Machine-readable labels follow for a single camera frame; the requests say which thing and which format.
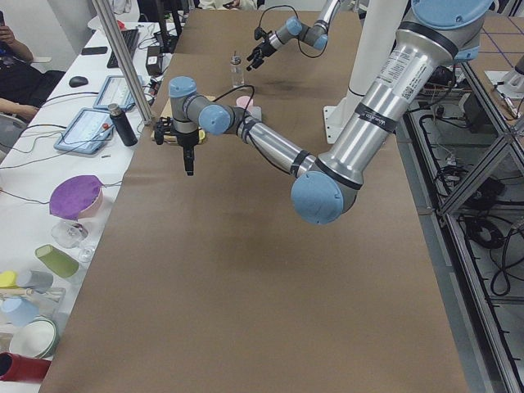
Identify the silver digital kitchen scale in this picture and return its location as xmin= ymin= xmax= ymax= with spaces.
xmin=247 ymin=106 xmax=262 ymax=121

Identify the aluminium frame post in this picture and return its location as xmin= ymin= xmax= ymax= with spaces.
xmin=92 ymin=0 xmax=153 ymax=125

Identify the seated person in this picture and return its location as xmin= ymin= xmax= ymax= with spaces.
xmin=0 ymin=13 xmax=65 ymax=122

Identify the blue teach pendant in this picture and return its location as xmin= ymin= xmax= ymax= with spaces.
xmin=54 ymin=108 xmax=114 ymax=156
xmin=93 ymin=75 xmax=134 ymax=111

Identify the far blue teach pendant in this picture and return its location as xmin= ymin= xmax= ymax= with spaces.
xmin=93 ymin=75 xmax=134 ymax=111

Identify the aluminium frame rack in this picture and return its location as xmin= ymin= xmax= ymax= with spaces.
xmin=397 ymin=46 xmax=523 ymax=392

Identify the red cup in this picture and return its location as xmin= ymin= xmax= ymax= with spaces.
xmin=1 ymin=352 xmax=52 ymax=383

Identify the clear wine glass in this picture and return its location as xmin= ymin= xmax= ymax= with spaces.
xmin=51 ymin=220 xmax=96 ymax=264

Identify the pink plastic cup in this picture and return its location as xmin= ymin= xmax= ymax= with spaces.
xmin=236 ymin=95 xmax=254 ymax=111

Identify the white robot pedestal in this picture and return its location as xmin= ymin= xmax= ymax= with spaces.
xmin=323 ymin=1 xmax=405 ymax=144

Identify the yellow plastic cup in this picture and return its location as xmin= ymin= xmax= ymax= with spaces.
xmin=0 ymin=270 xmax=17 ymax=289

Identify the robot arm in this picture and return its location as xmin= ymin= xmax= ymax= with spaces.
xmin=246 ymin=0 xmax=349 ymax=71
xmin=167 ymin=1 xmax=491 ymax=224

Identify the black keyboard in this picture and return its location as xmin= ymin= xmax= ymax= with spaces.
xmin=106 ymin=28 xmax=141 ymax=70

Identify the light blue plastic cup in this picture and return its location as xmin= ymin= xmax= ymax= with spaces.
xmin=1 ymin=297 xmax=39 ymax=327

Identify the black smartphone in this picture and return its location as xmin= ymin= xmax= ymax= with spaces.
xmin=81 ymin=46 xmax=108 ymax=56

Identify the black power adapter box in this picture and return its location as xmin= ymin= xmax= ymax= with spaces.
xmin=146 ymin=46 xmax=163 ymax=76

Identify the purple covered pink bowl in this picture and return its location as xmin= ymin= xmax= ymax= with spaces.
xmin=49 ymin=175 xmax=103 ymax=221

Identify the grey plastic cup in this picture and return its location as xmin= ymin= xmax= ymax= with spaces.
xmin=16 ymin=270 xmax=54 ymax=293

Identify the green plastic cup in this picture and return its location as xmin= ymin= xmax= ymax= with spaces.
xmin=34 ymin=244 xmax=79 ymax=278

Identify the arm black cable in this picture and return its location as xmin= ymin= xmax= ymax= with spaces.
xmin=212 ymin=84 xmax=257 ymax=124
xmin=260 ymin=4 xmax=328 ymax=58

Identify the black computer mouse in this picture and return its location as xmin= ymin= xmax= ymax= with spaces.
xmin=69 ymin=75 xmax=89 ymax=88

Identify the near blue teach pendant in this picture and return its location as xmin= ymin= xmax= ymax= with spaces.
xmin=54 ymin=108 xmax=114 ymax=156

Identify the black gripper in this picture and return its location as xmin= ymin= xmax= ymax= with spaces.
xmin=246 ymin=27 xmax=276 ymax=71
xmin=152 ymin=117 xmax=200 ymax=176

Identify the white green rimmed bowl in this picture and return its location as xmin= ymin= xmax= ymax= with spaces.
xmin=9 ymin=318 xmax=59 ymax=359

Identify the glass sauce bottle steel top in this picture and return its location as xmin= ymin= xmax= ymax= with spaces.
xmin=230 ymin=52 xmax=244 ymax=88

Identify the black thermos bottle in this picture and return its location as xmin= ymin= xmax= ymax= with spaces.
xmin=107 ymin=103 xmax=138 ymax=147

